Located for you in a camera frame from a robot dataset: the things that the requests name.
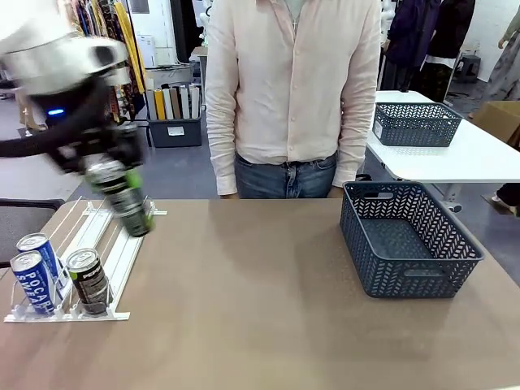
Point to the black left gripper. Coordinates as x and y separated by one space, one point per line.
101 142

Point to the blue Pocari Sweat can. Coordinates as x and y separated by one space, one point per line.
42 248
30 284

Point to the grey woven plastic basket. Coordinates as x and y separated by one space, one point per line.
414 132
406 239

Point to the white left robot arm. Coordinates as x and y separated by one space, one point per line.
44 61

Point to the dark grey storage bin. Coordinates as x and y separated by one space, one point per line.
174 132

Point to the yellow material roll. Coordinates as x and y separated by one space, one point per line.
160 105

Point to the white material roll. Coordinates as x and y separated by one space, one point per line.
167 103

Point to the brown material roll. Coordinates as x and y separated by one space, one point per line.
175 103

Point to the light grey material roll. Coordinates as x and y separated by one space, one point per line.
185 102

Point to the beige material roll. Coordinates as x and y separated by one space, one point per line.
194 101

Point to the hanging colourful clothes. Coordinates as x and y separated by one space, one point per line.
122 40

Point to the person in pink shirt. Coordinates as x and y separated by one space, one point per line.
292 89

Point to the black seat behind table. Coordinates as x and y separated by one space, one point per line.
362 177

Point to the dark purple hanging garment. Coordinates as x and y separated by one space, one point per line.
410 28

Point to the white table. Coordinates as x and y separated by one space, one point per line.
467 154

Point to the black hanging garment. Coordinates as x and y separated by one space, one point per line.
451 32

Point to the grey plastic stool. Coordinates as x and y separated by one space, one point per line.
467 67

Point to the cardboard box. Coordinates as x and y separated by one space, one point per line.
497 120

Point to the bystander's leg and shoe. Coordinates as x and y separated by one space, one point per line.
508 197

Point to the grey dress on mannequin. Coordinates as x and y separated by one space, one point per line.
505 73

